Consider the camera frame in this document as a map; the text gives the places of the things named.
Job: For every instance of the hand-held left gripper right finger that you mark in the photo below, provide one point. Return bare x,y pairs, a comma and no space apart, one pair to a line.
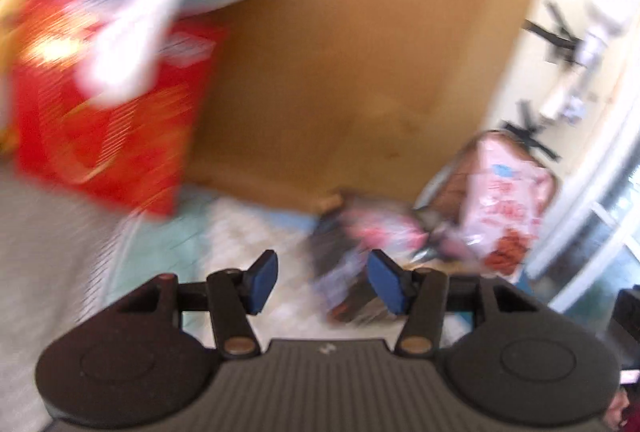
386,284

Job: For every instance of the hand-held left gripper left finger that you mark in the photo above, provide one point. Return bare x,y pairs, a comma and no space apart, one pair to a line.
262,281

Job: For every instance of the dark sheep print box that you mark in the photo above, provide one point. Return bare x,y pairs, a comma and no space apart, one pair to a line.
345,287

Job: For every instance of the pink snack packet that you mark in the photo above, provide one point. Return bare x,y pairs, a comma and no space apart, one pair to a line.
385,227

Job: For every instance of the patterned white bedsheet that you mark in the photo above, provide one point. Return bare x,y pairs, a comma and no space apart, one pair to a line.
235,232

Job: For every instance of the large pink snack bag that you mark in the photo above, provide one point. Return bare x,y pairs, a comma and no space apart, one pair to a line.
505,207

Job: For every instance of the black tape strip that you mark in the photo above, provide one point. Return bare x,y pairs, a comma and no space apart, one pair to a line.
537,143
555,37
527,117

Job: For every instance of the wooden headboard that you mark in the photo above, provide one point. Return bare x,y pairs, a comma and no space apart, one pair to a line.
360,77

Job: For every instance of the red gift box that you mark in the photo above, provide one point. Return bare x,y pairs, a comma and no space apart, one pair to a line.
115,132

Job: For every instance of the grey mat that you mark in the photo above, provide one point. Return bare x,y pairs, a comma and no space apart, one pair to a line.
45,262

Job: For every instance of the yellow plush duck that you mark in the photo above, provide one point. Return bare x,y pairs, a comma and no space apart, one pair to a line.
12,7

